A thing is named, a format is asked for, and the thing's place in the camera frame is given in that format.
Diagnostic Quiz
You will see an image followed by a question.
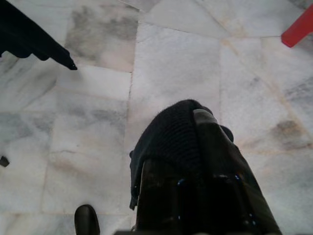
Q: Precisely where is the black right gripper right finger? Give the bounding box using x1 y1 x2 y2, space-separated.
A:
194 109 282 235

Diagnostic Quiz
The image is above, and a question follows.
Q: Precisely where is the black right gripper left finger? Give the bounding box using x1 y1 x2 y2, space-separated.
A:
136 159 221 235

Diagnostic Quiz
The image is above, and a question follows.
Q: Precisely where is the black garment red trim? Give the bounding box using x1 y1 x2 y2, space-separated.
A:
129 98 234 211

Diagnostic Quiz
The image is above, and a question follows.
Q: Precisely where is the red plastic stool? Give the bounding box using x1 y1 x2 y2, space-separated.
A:
281 2 313 48

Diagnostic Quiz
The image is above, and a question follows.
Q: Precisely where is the plain black garment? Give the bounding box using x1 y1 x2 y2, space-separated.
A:
0 0 78 71

